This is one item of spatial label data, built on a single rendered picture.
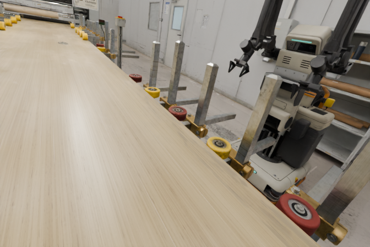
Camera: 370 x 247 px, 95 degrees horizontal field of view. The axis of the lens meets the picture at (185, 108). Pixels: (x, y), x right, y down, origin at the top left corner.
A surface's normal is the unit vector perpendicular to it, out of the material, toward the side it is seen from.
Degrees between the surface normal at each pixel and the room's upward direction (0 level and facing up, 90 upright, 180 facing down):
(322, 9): 90
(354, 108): 90
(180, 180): 0
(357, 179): 90
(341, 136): 90
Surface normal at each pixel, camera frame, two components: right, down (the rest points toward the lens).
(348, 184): -0.80, 0.11
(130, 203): 0.17, -0.90
